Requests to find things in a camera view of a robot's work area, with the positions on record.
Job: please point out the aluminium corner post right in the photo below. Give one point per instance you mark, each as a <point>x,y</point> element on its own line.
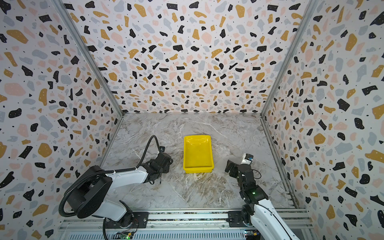
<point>290,54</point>

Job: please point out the aluminium corner post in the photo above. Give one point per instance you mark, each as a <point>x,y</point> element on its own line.
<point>65,16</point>
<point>290,54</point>

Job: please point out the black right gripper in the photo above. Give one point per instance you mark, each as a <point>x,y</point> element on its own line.
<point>237,167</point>

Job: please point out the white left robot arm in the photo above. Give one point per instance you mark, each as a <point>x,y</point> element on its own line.
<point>87,196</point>

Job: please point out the aluminium corner post left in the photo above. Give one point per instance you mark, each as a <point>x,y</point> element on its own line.
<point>65,16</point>

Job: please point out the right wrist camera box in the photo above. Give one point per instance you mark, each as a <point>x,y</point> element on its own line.
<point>247,159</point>

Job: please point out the yellow plastic bin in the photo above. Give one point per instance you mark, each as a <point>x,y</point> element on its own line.
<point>198,156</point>

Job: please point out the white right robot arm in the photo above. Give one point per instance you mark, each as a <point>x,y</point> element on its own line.
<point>258,211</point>

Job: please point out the aluminium floor rail right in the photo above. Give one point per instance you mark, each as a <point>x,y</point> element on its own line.
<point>283,174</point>

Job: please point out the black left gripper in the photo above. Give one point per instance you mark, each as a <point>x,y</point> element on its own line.
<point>166,170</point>

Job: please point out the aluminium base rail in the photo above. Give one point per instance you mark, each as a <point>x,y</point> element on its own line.
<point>179,224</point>

